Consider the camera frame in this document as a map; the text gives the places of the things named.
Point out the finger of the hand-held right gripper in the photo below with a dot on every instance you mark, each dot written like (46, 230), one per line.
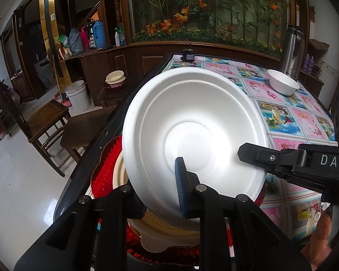
(260, 156)
(302, 183)

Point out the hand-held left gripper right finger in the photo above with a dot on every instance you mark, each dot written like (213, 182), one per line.
(181, 189)

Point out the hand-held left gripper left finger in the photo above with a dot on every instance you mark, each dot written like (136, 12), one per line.
(110, 220)

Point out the white foam plate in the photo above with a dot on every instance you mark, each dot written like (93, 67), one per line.
(155, 244)

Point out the large white foam bowl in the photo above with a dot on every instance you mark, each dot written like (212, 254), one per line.
(195, 129)

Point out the stack of bowls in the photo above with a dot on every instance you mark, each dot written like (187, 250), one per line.
(115, 77)

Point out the person's right hand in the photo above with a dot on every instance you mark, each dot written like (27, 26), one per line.
(317, 240)

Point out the colourful printed tablecloth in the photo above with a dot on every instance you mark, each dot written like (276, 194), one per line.
(293, 118)

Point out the wooden stool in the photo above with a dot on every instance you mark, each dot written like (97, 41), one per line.
(83, 129)

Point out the purple bottle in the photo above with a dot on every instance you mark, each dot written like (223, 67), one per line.
(311, 62)
(306, 62)

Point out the stainless steel thermos jug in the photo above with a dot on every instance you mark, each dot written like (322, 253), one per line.
(291, 50)

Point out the dark wooden chair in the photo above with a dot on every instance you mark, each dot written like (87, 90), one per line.
(42, 124)

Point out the small wooden side table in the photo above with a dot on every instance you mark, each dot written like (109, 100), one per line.
(110, 94)

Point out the small black device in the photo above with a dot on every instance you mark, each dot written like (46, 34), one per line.
(188, 54)

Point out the white plastic bucket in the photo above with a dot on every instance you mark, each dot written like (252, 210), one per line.
(77, 96)

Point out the artificial flower display cabinet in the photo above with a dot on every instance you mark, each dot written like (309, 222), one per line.
(214, 11)

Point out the wicker basket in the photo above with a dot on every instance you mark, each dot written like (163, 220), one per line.
(19, 86)

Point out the white spray bottle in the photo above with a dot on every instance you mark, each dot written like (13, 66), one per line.
(117, 38)

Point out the blue thermos flask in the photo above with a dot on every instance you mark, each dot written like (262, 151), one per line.
(97, 35)

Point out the red thermos flask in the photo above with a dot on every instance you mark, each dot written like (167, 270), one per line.
(84, 39)

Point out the grey blue kettle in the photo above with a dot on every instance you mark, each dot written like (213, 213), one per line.
(75, 43)

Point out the green bag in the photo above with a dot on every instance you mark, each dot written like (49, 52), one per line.
(62, 40)

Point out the gold door frame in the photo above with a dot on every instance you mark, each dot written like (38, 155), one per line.
(45, 19)

